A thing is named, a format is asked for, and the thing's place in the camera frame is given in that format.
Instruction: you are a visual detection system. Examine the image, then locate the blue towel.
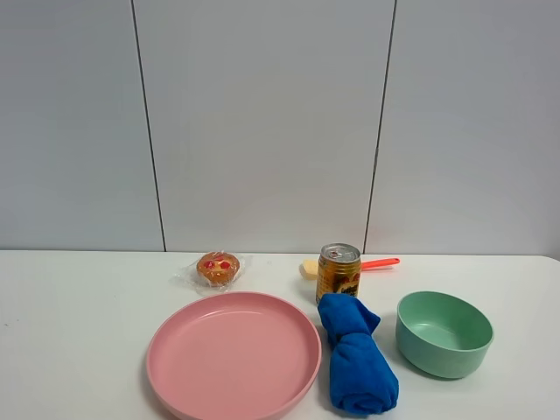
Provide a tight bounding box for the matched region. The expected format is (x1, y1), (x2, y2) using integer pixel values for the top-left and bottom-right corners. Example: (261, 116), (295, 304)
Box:
(318, 293), (399, 417)

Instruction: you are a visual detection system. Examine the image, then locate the gold energy drink can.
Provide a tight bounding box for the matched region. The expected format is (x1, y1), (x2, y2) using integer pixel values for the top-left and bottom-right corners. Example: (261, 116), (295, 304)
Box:
(316, 243), (361, 303)

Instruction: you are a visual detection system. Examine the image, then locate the wrapped muffin with red topping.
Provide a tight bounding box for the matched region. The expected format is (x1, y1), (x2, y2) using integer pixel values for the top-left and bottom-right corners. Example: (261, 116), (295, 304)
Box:
(171, 250), (251, 297)

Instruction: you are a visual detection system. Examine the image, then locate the pink plastic plate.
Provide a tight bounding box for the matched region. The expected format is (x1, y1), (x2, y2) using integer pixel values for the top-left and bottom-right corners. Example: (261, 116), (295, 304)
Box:
(145, 291), (322, 419)

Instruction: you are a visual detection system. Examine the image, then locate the green plastic bowl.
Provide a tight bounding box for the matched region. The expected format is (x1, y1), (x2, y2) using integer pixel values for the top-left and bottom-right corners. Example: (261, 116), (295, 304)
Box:
(395, 291), (494, 380)

